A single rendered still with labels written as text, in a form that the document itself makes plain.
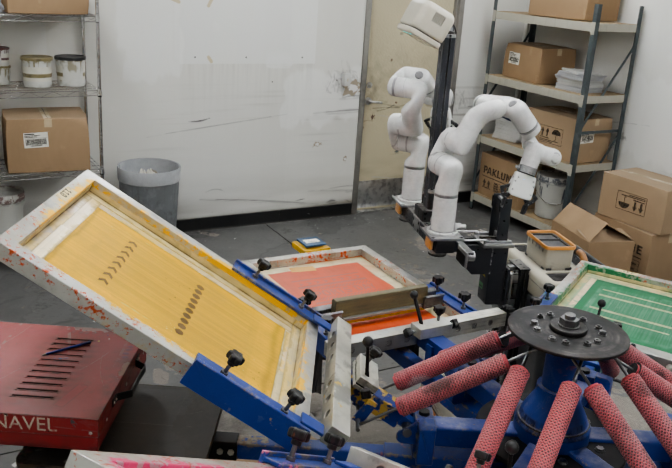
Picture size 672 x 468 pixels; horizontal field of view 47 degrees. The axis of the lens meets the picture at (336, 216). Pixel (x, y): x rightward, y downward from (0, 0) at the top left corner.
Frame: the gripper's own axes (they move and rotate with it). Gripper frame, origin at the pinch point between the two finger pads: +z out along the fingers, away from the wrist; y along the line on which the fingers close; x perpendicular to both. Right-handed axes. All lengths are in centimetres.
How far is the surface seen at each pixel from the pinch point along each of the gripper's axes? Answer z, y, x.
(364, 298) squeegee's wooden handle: 46, -59, -47
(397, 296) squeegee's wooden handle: 42, -47, -42
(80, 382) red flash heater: 76, -137, -110
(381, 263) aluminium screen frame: 39, -44, 4
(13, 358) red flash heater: 79, -156, -97
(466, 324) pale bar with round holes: 41, -27, -61
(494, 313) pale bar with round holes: 36, -16, -56
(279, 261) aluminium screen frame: 51, -84, 5
